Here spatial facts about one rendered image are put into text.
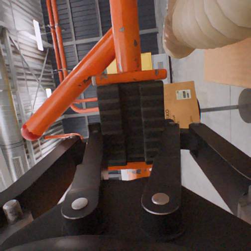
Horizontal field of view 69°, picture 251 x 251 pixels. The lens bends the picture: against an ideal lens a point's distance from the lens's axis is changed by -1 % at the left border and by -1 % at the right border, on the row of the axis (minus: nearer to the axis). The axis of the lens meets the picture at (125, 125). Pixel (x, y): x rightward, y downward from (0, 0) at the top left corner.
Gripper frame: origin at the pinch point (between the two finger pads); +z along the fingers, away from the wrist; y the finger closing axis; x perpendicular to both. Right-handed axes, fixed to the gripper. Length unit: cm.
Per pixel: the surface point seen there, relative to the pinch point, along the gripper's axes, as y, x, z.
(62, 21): -391, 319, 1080
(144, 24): 50, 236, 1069
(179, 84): 43, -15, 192
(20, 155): -359, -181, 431
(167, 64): 109, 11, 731
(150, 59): 45, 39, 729
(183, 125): 40, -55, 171
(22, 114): -488, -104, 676
